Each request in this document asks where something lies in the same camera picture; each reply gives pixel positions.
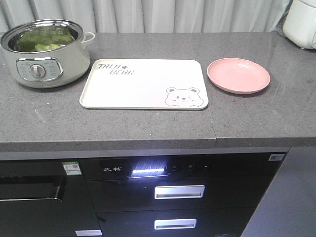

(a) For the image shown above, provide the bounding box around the pink round plate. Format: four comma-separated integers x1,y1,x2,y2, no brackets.
207,58,271,95

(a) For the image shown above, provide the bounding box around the green lettuce leaf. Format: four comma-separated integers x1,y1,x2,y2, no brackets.
14,26,74,52

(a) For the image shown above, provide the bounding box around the cream bear serving tray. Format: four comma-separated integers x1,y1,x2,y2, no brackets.
79,59,209,110

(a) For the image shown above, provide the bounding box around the black drawer disinfection cabinet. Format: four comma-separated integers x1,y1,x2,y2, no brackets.
79,152,285,237

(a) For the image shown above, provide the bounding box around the white pleated curtain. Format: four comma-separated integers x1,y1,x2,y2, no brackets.
0,0,291,33

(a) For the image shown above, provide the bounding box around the pale green electric cooking pot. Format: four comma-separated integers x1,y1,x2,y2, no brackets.
0,19,95,88

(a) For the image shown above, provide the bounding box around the black built-in dishwasher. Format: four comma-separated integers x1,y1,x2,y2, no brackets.
0,159,102,237

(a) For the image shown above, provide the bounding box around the grey right cabinet door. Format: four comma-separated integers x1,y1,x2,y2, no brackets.
242,147,316,237

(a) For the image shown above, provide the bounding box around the white rice cooker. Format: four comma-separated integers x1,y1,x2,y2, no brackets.
283,0,316,50

